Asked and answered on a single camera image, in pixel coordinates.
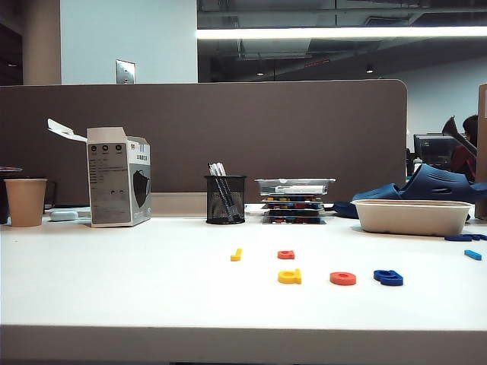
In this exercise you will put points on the yellow letter d magnet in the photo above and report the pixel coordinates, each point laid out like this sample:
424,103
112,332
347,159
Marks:
288,278

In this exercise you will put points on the orange letter o magnet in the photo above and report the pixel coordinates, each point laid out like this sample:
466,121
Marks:
336,280

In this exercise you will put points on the blue letter g magnet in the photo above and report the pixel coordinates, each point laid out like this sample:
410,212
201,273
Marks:
391,281

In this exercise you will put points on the yellow letter j magnet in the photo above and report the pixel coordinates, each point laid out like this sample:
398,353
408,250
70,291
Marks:
235,257

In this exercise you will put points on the orange letter a magnet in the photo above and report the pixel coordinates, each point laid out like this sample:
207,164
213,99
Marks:
285,254

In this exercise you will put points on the light blue letter l magnet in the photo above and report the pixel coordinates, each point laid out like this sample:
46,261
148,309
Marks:
473,254

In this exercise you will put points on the blue letter m magnet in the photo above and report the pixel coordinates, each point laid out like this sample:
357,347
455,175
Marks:
479,237

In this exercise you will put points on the silver capped pen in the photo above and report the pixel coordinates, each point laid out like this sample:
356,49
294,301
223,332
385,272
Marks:
222,170
217,169
212,170

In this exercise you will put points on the black mesh pen holder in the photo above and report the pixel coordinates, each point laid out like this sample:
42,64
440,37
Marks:
226,202

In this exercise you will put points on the clear plastic tray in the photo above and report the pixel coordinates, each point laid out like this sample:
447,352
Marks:
295,182

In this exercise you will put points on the brown fabric desk partition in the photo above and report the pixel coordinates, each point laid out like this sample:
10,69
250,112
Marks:
228,133

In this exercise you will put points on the white black marker pen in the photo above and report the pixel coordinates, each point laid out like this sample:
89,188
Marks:
300,189

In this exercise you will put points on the navy blue foam slipper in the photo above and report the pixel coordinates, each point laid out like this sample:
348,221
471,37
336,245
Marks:
374,192
441,183

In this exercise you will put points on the white grey mask box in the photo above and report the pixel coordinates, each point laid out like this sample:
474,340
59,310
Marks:
110,183

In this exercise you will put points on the beige rectangular tray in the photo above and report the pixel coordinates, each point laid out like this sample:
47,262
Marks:
412,219

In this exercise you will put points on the white earbud case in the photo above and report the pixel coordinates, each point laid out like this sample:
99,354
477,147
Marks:
64,216

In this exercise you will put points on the black computer monitor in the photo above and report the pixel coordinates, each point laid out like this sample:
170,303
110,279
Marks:
431,148

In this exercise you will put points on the black office chair back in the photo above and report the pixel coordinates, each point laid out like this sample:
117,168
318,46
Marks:
452,130

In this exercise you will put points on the tan paper cup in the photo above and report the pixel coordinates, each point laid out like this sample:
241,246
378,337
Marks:
26,204

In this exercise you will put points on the blue number 4 magnet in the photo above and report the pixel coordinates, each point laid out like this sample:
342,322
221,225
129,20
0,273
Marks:
457,238

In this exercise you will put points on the seated person red top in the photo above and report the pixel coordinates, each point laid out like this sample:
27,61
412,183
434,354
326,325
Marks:
472,127

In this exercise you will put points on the beige partition base rail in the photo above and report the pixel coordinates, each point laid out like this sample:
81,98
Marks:
179,205

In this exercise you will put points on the silver wall plate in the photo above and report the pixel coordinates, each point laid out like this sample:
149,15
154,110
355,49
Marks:
126,71

